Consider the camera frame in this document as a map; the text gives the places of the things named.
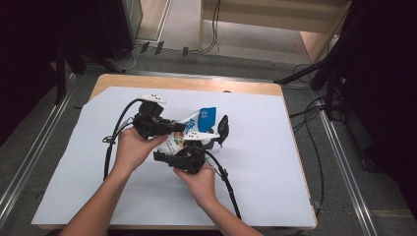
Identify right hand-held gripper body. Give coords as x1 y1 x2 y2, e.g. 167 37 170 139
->
170 131 221 175

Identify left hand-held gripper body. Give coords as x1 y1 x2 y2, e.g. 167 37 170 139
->
132 93 179 141

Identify white pouch with blue top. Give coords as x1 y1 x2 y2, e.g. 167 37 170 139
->
156 106 218 156

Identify glass jar with black lid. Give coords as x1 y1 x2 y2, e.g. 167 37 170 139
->
203 114 230 151

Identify person's right hand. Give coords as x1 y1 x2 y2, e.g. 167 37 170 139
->
172 163 220 210

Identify person's left hand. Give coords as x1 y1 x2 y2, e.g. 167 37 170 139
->
112 127 169 175

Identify white paper sheet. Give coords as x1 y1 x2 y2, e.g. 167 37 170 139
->
30 86 316 228

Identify black metal stand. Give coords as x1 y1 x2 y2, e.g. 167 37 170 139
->
273 0 372 122
53 32 127 106

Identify light wooden shelf unit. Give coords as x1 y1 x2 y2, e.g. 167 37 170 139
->
198 0 352 64

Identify black curtain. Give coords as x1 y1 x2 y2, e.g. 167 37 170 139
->
340 0 417 220
0 0 134 146

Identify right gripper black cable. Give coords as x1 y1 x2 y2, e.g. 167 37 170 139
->
201 148 243 220

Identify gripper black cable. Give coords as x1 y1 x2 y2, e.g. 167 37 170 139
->
101 97 146 182
201 148 243 220

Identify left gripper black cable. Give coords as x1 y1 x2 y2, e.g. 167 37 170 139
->
101 97 146 182

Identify white floor cable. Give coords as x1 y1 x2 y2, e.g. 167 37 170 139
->
109 45 143 71

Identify black hanging cable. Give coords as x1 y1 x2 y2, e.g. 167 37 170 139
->
200 0 221 54

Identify metal floor rail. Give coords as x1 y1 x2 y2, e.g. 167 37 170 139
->
0 73 78 228
319 107 378 236

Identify black floor cables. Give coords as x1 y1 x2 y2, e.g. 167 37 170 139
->
288 63 332 210

